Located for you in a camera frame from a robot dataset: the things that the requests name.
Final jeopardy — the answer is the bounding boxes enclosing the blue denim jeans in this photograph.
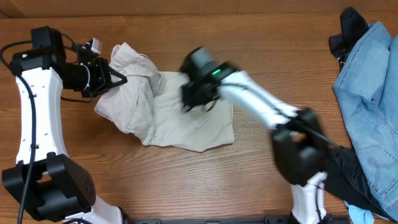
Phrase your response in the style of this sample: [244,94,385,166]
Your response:
[333,22,397,220]

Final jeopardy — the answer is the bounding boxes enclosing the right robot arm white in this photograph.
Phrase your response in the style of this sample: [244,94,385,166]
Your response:
[179,47,328,223]

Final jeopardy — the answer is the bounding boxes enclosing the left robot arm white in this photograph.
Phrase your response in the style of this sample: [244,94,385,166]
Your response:
[2,26,131,223]

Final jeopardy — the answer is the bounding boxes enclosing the black garment near base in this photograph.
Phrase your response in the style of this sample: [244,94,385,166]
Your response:
[324,147,392,220]

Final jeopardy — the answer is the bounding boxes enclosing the beige shorts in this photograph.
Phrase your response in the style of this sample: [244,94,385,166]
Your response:
[95,43,234,152]

